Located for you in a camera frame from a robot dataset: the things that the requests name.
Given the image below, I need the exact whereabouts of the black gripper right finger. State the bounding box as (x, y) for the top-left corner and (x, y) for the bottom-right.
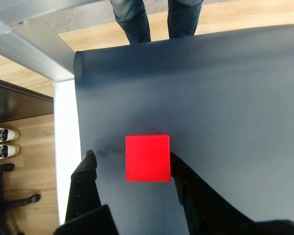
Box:
(170, 151), (294, 235)

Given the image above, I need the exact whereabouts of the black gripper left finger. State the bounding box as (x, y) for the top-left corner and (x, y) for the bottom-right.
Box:
(64, 149), (101, 224)

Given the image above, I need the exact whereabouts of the red cube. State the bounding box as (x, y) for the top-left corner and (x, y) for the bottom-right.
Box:
(125, 134), (172, 183)

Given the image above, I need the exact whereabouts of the black office chair base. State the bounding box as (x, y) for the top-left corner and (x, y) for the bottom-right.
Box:
(0, 163), (41, 235)

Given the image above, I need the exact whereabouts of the white shoe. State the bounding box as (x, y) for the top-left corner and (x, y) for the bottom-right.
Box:
(0, 127), (21, 143)
(0, 144), (21, 161)

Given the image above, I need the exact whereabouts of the dark cabinet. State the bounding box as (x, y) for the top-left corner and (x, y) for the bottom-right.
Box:
(0, 75), (55, 126)

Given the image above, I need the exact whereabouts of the blue-grey table mat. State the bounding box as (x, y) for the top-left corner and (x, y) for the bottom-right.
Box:
(73, 23), (294, 235)

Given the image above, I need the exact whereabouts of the person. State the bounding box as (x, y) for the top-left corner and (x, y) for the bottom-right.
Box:
(109, 0), (204, 46)

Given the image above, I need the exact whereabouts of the silver aluminium table frame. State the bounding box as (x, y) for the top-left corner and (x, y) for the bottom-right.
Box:
(0, 0), (113, 226)

